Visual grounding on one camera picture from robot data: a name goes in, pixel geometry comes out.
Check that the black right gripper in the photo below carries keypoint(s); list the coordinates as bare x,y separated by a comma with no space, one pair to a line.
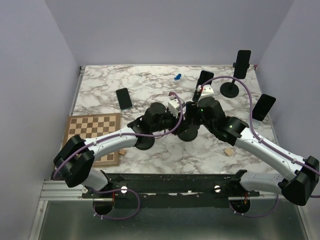
191,107

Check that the small wooden block right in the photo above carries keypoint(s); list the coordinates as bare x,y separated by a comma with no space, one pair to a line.
228,151

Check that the small wooden block near chessboard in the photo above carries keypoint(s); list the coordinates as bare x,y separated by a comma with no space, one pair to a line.
122,152

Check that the blue-edged smartphone on folding stand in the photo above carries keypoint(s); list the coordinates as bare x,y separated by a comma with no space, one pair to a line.
204,76

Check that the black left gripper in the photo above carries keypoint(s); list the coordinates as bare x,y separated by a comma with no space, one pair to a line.
182,127

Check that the black folding phone stand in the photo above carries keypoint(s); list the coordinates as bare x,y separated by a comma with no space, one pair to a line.
196,96

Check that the black mounting rail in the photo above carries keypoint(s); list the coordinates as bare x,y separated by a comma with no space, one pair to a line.
163,191

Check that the black smartphone on silver stand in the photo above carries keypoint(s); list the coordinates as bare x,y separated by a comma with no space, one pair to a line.
262,107

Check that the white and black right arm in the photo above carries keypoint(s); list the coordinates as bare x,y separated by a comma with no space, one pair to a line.
296,176

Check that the teal smartphone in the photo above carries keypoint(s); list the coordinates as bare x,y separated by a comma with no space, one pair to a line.
124,99

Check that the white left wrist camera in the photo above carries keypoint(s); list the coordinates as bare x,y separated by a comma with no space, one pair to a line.
174,106

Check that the tall black round phone stand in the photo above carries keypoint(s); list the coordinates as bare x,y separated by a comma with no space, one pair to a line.
230,89

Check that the black smartphone on tall stand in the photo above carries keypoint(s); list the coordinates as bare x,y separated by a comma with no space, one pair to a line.
241,64

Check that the silver phone stand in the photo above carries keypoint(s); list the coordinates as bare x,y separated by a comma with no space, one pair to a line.
255,123

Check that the wooden chessboard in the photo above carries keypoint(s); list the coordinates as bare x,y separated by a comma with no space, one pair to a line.
91,126

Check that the blue plastic piece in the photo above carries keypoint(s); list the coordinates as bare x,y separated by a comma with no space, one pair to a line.
178,77

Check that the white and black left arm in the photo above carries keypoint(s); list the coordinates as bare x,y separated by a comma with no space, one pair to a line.
74,162

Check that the black round-base phone stand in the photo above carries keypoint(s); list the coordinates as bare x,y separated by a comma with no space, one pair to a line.
144,143

